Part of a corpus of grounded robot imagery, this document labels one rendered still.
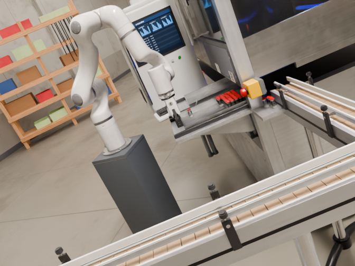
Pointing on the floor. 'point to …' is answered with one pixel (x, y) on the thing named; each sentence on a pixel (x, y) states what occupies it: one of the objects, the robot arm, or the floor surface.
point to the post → (222, 11)
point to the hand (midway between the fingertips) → (179, 123)
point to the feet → (339, 245)
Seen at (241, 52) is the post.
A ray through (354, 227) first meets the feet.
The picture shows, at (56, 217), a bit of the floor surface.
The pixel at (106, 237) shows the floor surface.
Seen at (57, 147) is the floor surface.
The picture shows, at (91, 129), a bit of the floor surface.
